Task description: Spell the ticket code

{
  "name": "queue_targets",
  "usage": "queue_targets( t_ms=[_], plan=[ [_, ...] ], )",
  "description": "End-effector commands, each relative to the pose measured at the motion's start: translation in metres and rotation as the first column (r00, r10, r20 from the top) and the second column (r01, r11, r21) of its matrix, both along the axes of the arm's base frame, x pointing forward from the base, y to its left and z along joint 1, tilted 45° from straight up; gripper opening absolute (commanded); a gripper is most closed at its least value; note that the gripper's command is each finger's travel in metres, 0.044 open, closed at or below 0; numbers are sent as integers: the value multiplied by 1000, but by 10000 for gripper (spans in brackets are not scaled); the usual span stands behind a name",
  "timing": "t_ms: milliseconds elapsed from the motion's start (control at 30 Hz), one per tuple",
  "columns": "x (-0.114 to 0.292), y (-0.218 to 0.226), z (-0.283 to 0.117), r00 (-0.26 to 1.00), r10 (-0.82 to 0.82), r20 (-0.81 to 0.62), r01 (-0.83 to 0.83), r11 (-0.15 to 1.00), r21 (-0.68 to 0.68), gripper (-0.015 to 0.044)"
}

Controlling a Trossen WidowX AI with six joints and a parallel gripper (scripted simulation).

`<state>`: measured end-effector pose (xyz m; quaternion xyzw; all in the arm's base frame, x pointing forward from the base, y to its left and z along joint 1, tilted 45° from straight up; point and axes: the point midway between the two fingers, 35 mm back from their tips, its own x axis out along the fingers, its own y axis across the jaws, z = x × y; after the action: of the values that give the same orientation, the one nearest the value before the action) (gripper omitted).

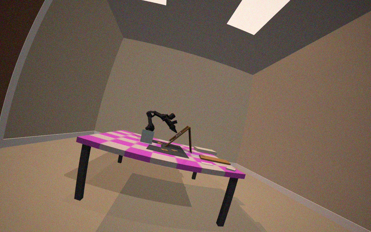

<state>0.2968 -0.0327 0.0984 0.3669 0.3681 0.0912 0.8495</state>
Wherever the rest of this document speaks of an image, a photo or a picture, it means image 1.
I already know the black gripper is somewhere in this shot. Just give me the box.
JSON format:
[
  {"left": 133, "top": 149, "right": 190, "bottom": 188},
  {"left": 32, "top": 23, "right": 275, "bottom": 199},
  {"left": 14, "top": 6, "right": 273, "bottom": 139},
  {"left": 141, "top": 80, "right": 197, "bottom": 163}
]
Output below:
[{"left": 167, "top": 121, "right": 177, "bottom": 133}]

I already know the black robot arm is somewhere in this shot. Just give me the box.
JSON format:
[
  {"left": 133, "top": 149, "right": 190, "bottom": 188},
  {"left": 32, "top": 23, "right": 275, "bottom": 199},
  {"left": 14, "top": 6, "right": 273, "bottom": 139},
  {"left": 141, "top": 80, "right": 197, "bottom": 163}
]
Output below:
[{"left": 145, "top": 111, "right": 177, "bottom": 131}]

